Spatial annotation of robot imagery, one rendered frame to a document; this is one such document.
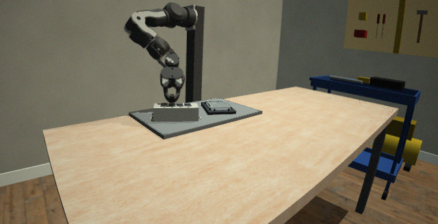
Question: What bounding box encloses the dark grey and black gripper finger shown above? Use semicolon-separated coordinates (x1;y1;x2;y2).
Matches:
172;78;183;103
162;77;172;103

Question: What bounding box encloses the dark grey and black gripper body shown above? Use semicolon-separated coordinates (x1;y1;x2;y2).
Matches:
160;67;185;89

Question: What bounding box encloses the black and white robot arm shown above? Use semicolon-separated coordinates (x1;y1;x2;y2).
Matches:
124;2;198;68

